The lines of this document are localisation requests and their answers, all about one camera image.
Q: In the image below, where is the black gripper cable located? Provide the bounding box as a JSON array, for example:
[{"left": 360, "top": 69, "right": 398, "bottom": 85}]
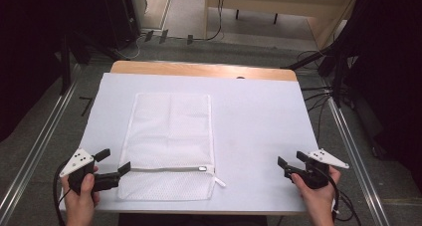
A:
[
  {"left": 318, "top": 165, "right": 340, "bottom": 224},
  {"left": 52, "top": 159, "right": 73, "bottom": 226}
]

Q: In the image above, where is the black hanging cable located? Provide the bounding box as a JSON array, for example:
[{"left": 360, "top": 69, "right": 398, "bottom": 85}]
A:
[{"left": 193, "top": 0, "right": 227, "bottom": 42}]

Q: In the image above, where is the metal floor rail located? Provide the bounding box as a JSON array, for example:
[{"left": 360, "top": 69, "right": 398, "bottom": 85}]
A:
[
  {"left": 326, "top": 86, "right": 392, "bottom": 226},
  {"left": 0, "top": 63, "right": 83, "bottom": 221}
]

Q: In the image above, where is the black metal stand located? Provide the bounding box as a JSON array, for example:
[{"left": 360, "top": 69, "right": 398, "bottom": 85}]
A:
[
  {"left": 281, "top": 43, "right": 350, "bottom": 109},
  {"left": 59, "top": 31, "right": 121, "bottom": 97}
]

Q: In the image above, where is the white mesh laundry bag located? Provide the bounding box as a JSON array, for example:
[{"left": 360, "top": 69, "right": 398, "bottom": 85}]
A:
[{"left": 116, "top": 92, "right": 227, "bottom": 202}]

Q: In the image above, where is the person's right hand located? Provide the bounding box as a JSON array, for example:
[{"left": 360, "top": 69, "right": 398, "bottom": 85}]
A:
[{"left": 291, "top": 166, "right": 342, "bottom": 218}]

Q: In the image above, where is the person's left hand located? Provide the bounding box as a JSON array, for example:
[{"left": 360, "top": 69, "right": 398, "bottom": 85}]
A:
[{"left": 61, "top": 173, "right": 101, "bottom": 221}]

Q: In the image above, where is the white floor cable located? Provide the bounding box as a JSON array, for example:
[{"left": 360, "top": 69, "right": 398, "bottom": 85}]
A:
[{"left": 113, "top": 33, "right": 147, "bottom": 61}]

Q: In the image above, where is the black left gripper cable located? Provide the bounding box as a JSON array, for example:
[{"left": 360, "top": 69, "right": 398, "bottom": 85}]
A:
[{"left": 52, "top": 159, "right": 73, "bottom": 226}]

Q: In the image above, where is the wooden table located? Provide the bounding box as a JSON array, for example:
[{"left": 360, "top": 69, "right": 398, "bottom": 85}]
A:
[{"left": 109, "top": 60, "right": 299, "bottom": 83}]

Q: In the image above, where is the black curtain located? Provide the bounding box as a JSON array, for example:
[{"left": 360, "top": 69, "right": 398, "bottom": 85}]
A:
[
  {"left": 331, "top": 0, "right": 422, "bottom": 191},
  {"left": 0, "top": 0, "right": 141, "bottom": 142}
]

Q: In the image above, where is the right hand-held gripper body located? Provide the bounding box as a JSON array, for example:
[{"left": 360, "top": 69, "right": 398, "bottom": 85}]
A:
[{"left": 284, "top": 148, "right": 350, "bottom": 190}]

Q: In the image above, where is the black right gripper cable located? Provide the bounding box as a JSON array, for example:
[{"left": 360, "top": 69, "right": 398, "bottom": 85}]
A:
[{"left": 318, "top": 165, "right": 340, "bottom": 224}]

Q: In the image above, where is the light wooden bench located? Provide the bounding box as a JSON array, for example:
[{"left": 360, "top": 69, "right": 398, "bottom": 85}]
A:
[{"left": 205, "top": 0, "right": 361, "bottom": 50}]

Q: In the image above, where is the black floor cables bundle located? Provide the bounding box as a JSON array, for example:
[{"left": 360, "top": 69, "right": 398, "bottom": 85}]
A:
[{"left": 297, "top": 50, "right": 336, "bottom": 144}]

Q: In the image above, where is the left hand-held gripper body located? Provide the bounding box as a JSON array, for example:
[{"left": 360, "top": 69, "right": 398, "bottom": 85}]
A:
[{"left": 59, "top": 148, "right": 121, "bottom": 195}]

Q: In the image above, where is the white table cover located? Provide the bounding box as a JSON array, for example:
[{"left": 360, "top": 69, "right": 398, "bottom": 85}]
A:
[{"left": 59, "top": 72, "right": 320, "bottom": 215}]

